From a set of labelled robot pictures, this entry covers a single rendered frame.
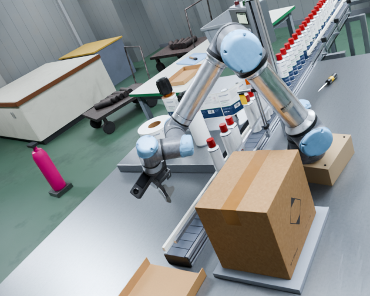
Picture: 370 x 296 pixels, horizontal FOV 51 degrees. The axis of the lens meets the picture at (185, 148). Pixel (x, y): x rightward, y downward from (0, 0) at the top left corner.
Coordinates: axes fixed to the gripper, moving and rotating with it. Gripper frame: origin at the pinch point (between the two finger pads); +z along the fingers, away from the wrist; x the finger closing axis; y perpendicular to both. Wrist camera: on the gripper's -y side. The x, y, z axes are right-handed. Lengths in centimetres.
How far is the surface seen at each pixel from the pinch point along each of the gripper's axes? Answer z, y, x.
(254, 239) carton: -32, -2, -47
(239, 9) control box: -32, 79, 17
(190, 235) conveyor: -2.3, -5.3, -23.2
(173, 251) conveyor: -3.3, -13.9, -22.3
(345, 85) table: 24, 119, -27
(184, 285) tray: -6.6, -21.2, -34.1
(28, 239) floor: 204, -55, 150
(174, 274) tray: -2.5, -19.9, -28.0
